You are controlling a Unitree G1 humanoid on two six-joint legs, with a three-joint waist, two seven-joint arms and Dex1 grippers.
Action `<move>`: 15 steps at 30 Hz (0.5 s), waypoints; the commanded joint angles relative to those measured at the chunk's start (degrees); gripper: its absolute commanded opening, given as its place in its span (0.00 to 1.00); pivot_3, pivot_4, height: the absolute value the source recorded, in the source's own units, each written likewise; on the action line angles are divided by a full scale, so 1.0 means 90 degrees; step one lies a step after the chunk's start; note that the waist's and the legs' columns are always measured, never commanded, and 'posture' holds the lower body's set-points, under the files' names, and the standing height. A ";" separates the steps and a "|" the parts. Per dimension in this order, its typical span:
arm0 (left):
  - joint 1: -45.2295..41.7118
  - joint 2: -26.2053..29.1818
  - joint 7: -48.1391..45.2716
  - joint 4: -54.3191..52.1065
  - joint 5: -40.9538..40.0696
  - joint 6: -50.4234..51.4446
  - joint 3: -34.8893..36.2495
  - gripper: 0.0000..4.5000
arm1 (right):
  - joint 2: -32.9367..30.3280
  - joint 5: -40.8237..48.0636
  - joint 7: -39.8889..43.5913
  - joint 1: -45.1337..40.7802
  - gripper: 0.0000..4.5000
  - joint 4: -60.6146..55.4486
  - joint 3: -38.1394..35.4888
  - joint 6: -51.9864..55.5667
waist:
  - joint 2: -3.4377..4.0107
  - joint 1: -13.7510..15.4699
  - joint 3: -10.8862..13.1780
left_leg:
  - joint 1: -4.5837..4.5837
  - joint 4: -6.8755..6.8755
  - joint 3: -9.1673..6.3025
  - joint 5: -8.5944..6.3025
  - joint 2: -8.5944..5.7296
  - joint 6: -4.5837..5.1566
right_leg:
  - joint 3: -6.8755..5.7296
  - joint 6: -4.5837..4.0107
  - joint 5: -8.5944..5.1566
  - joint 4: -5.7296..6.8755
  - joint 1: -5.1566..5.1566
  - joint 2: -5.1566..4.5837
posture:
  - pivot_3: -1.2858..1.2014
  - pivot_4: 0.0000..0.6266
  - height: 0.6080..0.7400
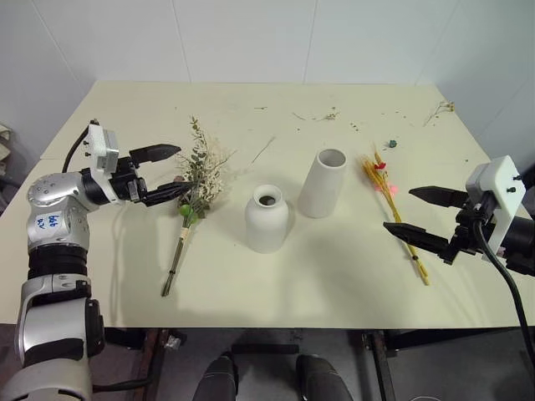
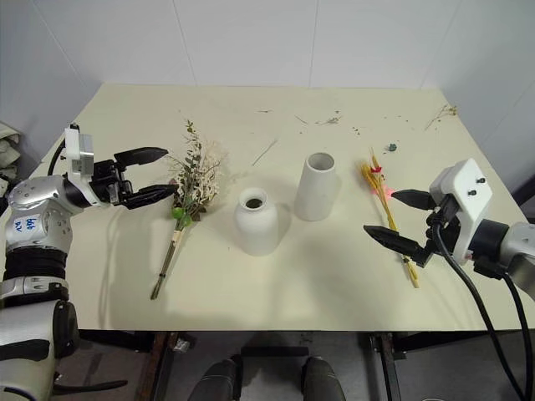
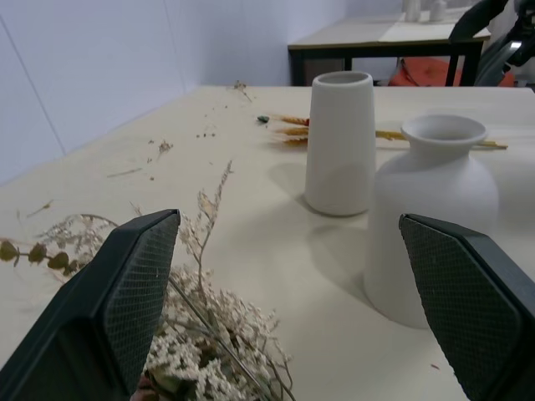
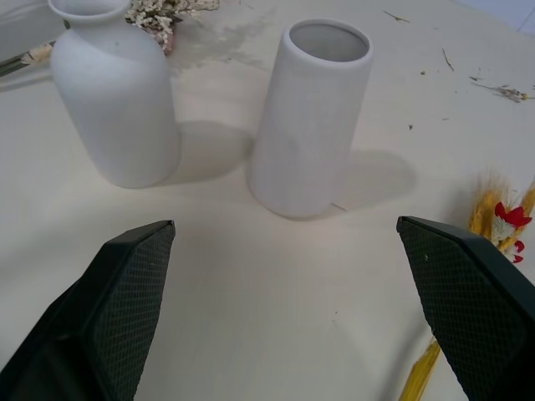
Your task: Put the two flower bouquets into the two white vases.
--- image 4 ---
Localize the yellow red dried flower bouquet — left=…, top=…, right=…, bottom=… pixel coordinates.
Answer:
left=399, top=168, right=535, bottom=401

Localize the white bottle-shaped ceramic vase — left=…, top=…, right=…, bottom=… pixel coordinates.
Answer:
left=47, top=0, right=182, bottom=189

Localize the white cylindrical ceramic vase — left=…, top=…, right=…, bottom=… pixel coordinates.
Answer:
left=245, top=18, right=375, bottom=219

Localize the cream pink dried flower bunch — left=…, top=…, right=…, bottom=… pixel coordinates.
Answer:
left=124, top=0, right=221, bottom=57

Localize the dried lavender sprig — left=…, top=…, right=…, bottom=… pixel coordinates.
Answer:
left=468, top=75, right=535, bottom=104

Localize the pale dried daisy stem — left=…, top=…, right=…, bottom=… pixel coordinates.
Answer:
left=0, top=41, right=57, bottom=77

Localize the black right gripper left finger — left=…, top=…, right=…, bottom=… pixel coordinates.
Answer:
left=0, top=220, right=176, bottom=401

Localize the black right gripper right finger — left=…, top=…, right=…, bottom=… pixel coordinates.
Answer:
left=395, top=216, right=535, bottom=401

